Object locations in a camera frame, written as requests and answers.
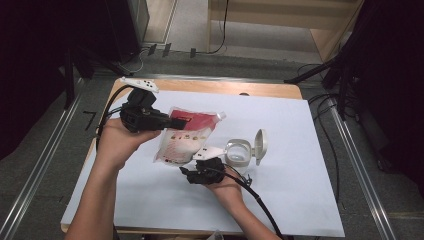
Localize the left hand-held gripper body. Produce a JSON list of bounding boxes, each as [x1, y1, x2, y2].
[[119, 76, 174, 134]]

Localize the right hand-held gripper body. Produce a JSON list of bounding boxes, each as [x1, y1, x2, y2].
[[186, 145, 228, 186]]

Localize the red and white refill pouch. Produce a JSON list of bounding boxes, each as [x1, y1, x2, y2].
[[153, 106, 227, 167]]

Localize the clear container with grey lid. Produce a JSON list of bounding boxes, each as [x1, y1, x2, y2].
[[224, 128, 269, 168]]

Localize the person's right hand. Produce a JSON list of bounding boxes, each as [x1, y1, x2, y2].
[[204, 168, 245, 210]]

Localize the person's left hand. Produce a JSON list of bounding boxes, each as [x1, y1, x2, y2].
[[95, 117, 162, 172]]

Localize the wooden table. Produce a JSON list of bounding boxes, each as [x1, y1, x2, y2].
[[60, 77, 304, 234]]

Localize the white paper sheet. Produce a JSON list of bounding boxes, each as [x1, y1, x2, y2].
[[61, 89, 346, 238]]

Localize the black metal stand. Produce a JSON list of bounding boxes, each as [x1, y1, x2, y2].
[[283, 49, 356, 121], [61, 44, 134, 110]]

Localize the black cabinet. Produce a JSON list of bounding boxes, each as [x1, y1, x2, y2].
[[105, 0, 150, 64]]

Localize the black curtain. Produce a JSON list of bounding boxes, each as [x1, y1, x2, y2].
[[344, 0, 424, 198], [0, 0, 113, 161]]

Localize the light wooden furniture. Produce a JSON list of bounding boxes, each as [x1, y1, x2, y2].
[[207, 0, 365, 63]]

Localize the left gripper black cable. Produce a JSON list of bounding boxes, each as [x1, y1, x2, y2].
[[95, 84, 134, 151]]

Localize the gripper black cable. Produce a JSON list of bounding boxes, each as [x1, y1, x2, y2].
[[208, 164, 285, 240], [95, 84, 134, 151]]

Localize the white floor cable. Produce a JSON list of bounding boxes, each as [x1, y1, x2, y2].
[[118, 49, 149, 75]]

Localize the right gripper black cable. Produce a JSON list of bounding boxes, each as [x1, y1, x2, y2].
[[208, 164, 285, 240]]

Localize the black hanging cable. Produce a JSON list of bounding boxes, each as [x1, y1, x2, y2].
[[205, 0, 231, 55]]

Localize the metal floor rail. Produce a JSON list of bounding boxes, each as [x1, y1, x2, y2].
[[0, 79, 85, 240], [328, 99, 398, 240]]

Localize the black floor cables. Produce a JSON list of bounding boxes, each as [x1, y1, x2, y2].
[[296, 63, 359, 205]]

